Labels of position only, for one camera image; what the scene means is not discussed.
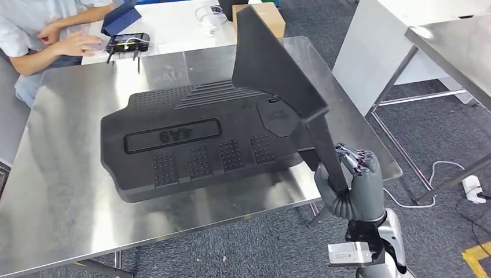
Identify seated person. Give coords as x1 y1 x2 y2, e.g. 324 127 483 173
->
0 0 116 109

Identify white table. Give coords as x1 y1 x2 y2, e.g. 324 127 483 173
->
81 0 240 66

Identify black remote controller with antennas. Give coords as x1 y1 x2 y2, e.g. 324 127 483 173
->
104 32 151 74

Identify brown cardboard box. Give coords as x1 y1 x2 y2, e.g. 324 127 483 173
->
232 2 287 39

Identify white power strip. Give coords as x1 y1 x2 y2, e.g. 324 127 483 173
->
461 175 487 205

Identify black plastic plate frame part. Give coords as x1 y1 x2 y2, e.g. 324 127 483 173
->
232 4 350 194

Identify black foam engine cover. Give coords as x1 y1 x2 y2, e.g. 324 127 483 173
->
100 78 307 204

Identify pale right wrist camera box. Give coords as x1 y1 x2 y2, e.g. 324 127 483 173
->
327 240 379 266

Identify stainless steel table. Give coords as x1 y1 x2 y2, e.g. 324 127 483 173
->
0 35 404 278
366 13 491 206
0 50 32 196

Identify black object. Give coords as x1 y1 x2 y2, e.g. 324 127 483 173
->
218 0 250 22

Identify black floor cable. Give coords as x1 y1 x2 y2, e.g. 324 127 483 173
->
454 184 491 246

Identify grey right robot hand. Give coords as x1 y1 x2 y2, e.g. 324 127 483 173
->
313 142 386 222

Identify white panel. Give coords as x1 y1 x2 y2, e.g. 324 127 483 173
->
331 0 477 117

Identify white power cable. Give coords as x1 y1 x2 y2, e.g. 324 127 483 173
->
382 160 467 210

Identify yellow floor tape square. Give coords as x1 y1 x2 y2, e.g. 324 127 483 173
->
462 242 491 278

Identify dark blue tablet case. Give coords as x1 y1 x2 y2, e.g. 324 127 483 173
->
101 0 142 37

